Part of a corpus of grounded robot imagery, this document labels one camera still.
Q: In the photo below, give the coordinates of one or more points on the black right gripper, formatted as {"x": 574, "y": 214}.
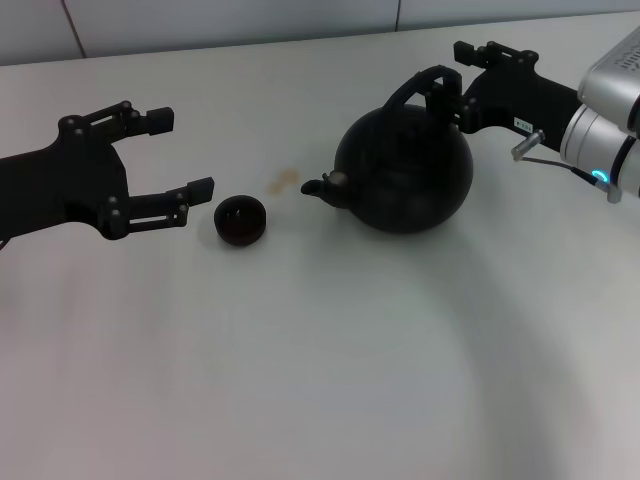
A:
{"x": 520, "y": 100}

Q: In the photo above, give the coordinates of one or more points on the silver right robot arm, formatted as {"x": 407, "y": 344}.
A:
{"x": 610, "y": 115}

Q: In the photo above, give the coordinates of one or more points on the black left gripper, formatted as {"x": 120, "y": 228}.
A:
{"x": 65, "y": 185}

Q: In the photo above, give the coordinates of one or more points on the black round teapot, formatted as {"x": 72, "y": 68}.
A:
{"x": 405, "y": 180}

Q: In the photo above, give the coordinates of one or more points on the small black teacup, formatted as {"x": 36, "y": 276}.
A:
{"x": 241, "y": 222}

